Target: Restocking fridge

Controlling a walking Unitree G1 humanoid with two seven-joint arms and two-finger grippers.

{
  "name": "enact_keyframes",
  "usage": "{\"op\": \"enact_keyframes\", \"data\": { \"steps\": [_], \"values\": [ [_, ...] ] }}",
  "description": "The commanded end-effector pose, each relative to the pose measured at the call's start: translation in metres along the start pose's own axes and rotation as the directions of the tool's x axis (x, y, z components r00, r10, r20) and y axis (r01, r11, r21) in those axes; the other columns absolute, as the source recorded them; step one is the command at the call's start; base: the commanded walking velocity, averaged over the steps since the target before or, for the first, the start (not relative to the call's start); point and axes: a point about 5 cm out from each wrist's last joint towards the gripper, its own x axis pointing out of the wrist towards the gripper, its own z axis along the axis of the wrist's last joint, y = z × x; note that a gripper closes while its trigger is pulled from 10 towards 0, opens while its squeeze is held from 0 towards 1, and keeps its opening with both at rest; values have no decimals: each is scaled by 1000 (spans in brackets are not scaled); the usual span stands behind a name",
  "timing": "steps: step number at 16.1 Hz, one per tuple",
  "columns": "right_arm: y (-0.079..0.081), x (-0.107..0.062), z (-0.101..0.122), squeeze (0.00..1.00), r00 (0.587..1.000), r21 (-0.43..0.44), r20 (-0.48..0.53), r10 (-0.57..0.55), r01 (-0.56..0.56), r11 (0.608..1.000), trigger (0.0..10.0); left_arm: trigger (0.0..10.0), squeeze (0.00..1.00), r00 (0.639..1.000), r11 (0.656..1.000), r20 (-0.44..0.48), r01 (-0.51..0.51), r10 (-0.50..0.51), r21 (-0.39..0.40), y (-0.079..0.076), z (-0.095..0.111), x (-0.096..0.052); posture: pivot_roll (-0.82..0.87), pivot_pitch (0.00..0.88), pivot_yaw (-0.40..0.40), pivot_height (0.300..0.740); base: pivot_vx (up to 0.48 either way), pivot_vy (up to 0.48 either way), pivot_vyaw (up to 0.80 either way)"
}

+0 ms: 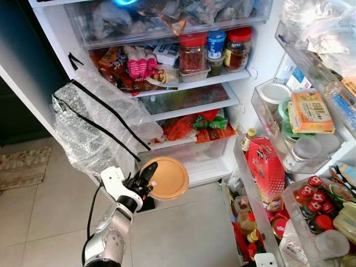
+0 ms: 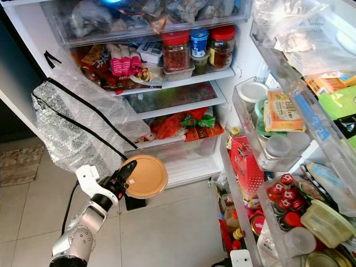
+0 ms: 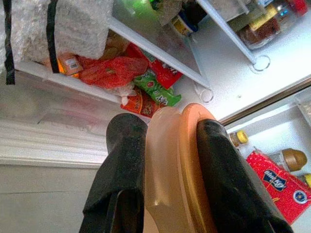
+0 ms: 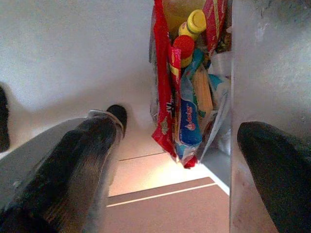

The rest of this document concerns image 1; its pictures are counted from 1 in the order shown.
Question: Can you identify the round red tin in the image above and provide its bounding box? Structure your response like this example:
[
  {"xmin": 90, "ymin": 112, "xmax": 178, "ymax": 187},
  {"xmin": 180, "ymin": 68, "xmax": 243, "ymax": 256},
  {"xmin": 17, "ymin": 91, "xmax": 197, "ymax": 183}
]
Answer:
[{"xmin": 271, "ymin": 218, "xmax": 288, "ymax": 239}]

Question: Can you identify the pink white snack pack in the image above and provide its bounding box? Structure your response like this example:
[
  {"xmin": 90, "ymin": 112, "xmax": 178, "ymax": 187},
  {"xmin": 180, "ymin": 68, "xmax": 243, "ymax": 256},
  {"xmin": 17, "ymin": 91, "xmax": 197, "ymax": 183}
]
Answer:
[{"xmin": 125, "ymin": 46, "xmax": 159, "ymax": 80}]

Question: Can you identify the white fridge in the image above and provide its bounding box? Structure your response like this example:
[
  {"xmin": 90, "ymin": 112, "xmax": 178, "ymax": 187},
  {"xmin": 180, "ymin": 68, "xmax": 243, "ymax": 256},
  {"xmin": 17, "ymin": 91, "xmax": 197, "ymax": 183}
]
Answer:
[{"xmin": 28, "ymin": 0, "xmax": 356, "ymax": 267}]

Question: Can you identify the red produce bag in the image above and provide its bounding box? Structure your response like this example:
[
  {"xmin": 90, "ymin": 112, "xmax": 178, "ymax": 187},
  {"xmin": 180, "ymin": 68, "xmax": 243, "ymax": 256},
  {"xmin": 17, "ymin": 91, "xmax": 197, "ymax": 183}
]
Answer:
[{"xmin": 164, "ymin": 114, "xmax": 198, "ymax": 142}]

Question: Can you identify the grey frozen food bag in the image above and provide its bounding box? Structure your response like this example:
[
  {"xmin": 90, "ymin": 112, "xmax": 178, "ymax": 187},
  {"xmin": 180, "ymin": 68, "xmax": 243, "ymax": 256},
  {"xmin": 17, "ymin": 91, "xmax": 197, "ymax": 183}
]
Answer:
[{"xmin": 92, "ymin": 3, "xmax": 134, "ymax": 37}]

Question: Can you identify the clear jar grey lid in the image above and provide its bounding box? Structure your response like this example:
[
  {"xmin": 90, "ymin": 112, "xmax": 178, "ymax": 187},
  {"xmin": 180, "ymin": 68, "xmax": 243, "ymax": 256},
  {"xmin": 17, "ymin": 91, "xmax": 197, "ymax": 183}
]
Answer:
[{"xmin": 284, "ymin": 136, "xmax": 323, "ymax": 173}]

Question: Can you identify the glass fridge shelf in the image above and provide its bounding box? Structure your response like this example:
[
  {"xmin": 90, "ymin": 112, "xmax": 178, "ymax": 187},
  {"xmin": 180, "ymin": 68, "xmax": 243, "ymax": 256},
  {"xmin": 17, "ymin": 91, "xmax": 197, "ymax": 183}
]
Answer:
[{"xmin": 136, "ymin": 83, "xmax": 241, "ymax": 120}]

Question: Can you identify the red snack packet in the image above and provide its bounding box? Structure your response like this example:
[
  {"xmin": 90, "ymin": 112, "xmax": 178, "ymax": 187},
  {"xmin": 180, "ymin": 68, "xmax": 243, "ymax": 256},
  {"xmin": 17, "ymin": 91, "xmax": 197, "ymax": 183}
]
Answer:
[{"xmin": 92, "ymin": 47, "xmax": 140, "ymax": 92}]

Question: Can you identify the red drink carton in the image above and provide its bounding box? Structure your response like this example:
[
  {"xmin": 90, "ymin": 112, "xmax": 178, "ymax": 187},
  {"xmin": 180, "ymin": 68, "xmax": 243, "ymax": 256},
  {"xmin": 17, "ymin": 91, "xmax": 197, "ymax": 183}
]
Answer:
[{"xmin": 246, "ymin": 136, "xmax": 286, "ymax": 212}]

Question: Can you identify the yellow cap bottle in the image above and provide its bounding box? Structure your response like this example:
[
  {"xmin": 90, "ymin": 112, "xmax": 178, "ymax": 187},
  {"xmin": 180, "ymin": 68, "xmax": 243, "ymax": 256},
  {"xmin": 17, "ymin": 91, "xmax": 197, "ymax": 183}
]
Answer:
[{"xmin": 240, "ymin": 128, "xmax": 258, "ymax": 154}]

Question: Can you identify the clear round lidded tub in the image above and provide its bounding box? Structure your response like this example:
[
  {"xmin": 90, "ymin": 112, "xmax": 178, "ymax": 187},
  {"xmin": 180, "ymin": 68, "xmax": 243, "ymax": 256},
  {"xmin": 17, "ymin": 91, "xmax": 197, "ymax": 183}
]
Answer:
[{"xmin": 314, "ymin": 229, "xmax": 351, "ymax": 259}]

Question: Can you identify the blue white tube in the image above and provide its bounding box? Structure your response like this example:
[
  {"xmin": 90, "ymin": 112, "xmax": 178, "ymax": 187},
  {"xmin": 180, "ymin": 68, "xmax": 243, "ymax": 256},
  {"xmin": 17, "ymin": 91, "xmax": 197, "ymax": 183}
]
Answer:
[{"xmin": 328, "ymin": 92, "xmax": 356, "ymax": 131}]

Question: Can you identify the red lid dark jar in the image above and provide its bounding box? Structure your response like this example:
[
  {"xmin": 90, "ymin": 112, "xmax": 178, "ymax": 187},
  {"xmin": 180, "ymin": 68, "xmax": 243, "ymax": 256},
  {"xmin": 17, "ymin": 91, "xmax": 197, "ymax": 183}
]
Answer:
[{"xmin": 224, "ymin": 27, "xmax": 253, "ymax": 72}]

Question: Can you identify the small white box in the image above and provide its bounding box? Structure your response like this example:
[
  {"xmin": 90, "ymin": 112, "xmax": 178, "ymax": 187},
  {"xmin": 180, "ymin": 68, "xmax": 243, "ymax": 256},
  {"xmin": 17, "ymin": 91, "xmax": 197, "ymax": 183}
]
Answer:
[{"xmin": 153, "ymin": 43, "xmax": 180, "ymax": 66}]

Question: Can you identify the white plate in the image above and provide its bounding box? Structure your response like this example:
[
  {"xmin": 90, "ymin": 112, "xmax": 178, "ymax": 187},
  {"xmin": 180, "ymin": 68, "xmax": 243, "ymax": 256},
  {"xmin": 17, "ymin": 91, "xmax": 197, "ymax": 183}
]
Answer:
[{"xmin": 146, "ymin": 67, "xmax": 181, "ymax": 88}]

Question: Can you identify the white lid jar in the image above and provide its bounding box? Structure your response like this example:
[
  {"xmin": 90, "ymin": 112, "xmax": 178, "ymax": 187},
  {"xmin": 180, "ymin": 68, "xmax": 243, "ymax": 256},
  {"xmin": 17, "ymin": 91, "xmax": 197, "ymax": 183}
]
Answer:
[{"xmin": 259, "ymin": 82, "xmax": 293, "ymax": 120}]

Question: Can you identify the small red lid jar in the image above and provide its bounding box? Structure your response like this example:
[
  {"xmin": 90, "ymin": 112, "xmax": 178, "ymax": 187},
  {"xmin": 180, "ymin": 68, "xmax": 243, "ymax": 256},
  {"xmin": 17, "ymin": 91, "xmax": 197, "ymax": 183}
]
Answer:
[
  {"xmin": 308, "ymin": 175, "xmax": 323, "ymax": 188},
  {"xmin": 315, "ymin": 215, "xmax": 334, "ymax": 231},
  {"xmin": 313, "ymin": 190, "xmax": 328, "ymax": 203},
  {"xmin": 299, "ymin": 185, "xmax": 314, "ymax": 198}
]

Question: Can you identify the bubble wrap sheet black trim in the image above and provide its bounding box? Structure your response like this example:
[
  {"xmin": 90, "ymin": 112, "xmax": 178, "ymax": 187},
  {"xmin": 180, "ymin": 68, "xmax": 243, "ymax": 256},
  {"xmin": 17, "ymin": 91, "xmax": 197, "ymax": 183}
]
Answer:
[{"xmin": 52, "ymin": 78, "xmax": 165, "ymax": 176}]

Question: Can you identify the red lid chili jar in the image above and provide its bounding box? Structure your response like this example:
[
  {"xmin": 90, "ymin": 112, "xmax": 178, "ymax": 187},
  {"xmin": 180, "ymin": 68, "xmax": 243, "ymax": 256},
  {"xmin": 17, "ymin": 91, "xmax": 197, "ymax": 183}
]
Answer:
[{"xmin": 179, "ymin": 32, "xmax": 209, "ymax": 75}]

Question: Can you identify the brown glass bottle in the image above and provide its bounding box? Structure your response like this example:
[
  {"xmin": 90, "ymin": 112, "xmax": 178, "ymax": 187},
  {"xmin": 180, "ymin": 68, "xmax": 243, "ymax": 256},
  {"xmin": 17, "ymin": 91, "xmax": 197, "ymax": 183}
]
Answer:
[{"xmin": 236, "ymin": 207, "xmax": 261, "ymax": 237}]

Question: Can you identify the orange butter box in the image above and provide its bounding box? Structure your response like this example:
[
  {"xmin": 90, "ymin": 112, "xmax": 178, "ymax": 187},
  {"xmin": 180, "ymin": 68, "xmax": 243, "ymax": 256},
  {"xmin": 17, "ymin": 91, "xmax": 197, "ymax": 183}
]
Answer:
[{"xmin": 289, "ymin": 89, "xmax": 336, "ymax": 134}]

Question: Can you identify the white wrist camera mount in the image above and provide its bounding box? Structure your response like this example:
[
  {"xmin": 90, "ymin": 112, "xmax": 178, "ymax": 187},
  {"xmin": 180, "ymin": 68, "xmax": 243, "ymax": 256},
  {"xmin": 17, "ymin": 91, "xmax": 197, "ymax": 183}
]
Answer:
[
  {"xmin": 101, "ymin": 166, "xmax": 144, "ymax": 212},
  {"xmin": 255, "ymin": 253, "xmax": 278, "ymax": 267}
]

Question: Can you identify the clear crisper drawer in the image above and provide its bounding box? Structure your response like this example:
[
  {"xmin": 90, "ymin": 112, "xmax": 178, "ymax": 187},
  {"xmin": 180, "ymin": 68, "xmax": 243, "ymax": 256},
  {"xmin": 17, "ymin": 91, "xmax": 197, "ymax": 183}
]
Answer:
[{"xmin": 136, "ymin": 136, "xmax": 237, "ymax": 187}]

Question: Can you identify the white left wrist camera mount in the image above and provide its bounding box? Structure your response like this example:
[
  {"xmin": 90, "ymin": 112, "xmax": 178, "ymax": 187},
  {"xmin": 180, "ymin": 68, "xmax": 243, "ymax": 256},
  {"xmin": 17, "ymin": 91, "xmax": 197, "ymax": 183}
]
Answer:
[{"xmin": 101, "ymin": 166, "xmax": 144, "ymax": 212}]

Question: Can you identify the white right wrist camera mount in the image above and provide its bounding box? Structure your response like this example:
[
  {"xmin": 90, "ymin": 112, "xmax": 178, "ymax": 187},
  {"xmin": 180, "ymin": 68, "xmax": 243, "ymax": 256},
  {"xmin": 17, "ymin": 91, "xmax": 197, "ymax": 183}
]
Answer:
[{"xmin": 255, "ymin": 253, "xmax": 278, "ymax": 267}]

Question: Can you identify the yellowish plastic container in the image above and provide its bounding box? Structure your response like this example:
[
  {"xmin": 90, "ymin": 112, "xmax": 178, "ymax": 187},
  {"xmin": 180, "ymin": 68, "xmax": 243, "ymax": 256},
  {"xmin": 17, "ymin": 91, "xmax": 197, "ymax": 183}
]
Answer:
[{"xmin": 333, "ymin": 201, "xmax": 356, "ymax": 243}]

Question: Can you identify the clear freezer drawer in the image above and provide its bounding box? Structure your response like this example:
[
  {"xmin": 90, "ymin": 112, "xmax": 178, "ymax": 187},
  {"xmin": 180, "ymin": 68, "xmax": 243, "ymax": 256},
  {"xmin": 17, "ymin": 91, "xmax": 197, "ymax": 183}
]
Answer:
[{"xmin": 67, "ymin": 0, "xmax": 273, "ymax": 48}]

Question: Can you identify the clear door shelf bin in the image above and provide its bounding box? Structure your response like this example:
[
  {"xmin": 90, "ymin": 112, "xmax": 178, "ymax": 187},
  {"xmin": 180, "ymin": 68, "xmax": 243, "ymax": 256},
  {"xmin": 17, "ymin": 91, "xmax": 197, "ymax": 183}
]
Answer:
[
  {"xmin": 251, "ymin": 81, "xmax": 356, "ymax": 174},
  {"xmin": 275, "ymin": 19, "xmax": 356, "ymax": 137},
  {"xmin": 281, "ymin": 177, "xmax": 356, "ymax": 267}
]

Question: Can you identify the blue lid white cup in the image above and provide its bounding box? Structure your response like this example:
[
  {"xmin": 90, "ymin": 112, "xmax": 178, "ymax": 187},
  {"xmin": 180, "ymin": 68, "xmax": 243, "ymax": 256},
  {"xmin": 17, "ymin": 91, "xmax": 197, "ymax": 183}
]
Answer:
[{"xmin": 207, "ymin": 30, "xmax": 226, "ymax": 61}]

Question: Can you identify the green food packet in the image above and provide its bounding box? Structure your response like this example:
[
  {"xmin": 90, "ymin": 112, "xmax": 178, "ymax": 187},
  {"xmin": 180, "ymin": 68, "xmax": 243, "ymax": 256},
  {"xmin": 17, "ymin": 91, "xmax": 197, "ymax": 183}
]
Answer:
[{"xmin": 192, "ymin": 114, "xmax": 229, "ymax": 130}]

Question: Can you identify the brown patterned floor rug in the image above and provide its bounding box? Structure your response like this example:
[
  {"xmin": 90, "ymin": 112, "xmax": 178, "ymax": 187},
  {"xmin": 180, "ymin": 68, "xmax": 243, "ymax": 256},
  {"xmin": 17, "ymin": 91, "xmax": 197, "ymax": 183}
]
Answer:
[{"xmin": 0, "ymin": 145, "xmax": 52, "ymax": 190}]

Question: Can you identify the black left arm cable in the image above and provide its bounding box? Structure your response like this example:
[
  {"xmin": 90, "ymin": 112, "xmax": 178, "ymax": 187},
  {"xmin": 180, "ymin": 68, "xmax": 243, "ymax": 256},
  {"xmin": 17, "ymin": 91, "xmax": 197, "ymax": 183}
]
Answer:
[{"xmin": 82, "ymin": 184, "xmax": 103, "ymax": 262}]

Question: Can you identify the clear plastic bag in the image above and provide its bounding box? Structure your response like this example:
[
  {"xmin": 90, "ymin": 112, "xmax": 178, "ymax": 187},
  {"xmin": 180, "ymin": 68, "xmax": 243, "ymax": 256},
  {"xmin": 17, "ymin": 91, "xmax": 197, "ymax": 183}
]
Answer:
[{"xmin": 281, "ymin": 0, "xmax": 356, "ymax": 78}]

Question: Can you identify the clear plastic food container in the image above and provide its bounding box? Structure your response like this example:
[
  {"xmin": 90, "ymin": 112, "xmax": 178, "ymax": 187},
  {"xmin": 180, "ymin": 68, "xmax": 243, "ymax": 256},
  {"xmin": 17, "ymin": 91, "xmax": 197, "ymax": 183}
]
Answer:
[{"xmin": 179, "ymin": 66, "xmax": 212, "ymax": 84}]

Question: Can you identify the orange food packet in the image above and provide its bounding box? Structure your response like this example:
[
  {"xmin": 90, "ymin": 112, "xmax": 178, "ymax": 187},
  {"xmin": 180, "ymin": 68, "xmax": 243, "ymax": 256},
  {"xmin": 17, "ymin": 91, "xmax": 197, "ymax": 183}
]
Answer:
[{"xmin": 195, "ymin": 125, "xmax": 237, "ymax": 144}]

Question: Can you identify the orange plastic bowl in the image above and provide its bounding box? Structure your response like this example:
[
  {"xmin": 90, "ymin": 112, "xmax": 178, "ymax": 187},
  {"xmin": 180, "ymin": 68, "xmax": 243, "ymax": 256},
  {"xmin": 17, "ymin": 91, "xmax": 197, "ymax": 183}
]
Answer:
[{"xmin": 146, "ymin": 156, "xmax": 190, "ymax": 201}]

